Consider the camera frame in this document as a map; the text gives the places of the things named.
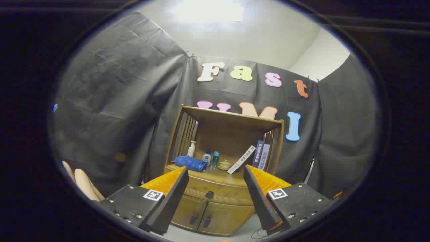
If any wooden drawer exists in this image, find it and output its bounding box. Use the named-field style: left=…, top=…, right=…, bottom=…
left=178, top=171, right=257, bottom=206

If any beige curved object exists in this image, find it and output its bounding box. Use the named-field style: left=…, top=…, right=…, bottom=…
left=61, top=161, right=105, bottom=202

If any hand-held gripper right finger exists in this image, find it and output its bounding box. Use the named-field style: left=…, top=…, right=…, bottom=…
left=243, top=164, right=336, bottom=236

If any dark blue book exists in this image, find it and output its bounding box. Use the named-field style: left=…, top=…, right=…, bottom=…
left=252, top=140, right=265, bottom=167

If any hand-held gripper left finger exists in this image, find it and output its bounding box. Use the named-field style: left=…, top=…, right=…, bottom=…
left=100, top=166, right=189, bottom=236

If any blue rolled towel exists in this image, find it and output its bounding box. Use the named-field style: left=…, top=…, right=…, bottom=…
left=174, top=155, right=207, bottom=172

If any pale lilac book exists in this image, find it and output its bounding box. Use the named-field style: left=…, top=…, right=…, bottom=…
left=258, top=144, right=271, bottom=170

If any wooden cabinet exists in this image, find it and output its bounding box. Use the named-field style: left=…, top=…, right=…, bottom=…
left=164, top=104, right=285, bottom=236

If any wooden cabinet door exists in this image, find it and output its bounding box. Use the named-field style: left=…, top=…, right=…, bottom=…
left=171, top=194, right=208, bottom=231
left=197, top=201, right=256, bottom=236

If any black backdrop cloth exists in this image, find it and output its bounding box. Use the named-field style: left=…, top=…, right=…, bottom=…
left=49, top=12, right=383, bottom=202

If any white stand pole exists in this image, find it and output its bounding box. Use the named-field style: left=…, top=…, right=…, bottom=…
left=304, top=158, right=316, bottom=184

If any white book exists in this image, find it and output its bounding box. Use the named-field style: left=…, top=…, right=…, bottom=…
left=227, top=145, right=256, bottom=175

